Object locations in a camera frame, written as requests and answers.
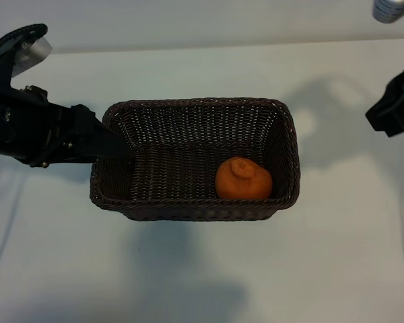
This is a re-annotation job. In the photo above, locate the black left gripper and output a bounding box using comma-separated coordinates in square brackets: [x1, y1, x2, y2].
[0, 83, 126, 168]

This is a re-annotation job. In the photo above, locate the dark brown woven basket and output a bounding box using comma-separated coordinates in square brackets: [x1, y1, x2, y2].
[89, 97, 301, 222]

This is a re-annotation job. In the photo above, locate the orange mandarin fruit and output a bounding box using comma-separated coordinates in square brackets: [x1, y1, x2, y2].
[214, 155, 273, 200]

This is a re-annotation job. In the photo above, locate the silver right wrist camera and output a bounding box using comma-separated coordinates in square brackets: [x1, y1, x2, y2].
[372, 0, 404, 24]

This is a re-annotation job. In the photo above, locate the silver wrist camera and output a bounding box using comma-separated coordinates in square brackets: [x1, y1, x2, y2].
[372, 0, 404, 24]
[11, 35, 53, 77]

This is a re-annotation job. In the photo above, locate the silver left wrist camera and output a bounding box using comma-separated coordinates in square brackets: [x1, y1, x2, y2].
[11, 35, 53, 77]

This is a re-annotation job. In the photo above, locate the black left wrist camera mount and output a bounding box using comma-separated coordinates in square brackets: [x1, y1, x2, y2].
[0, 23, 48, 88]

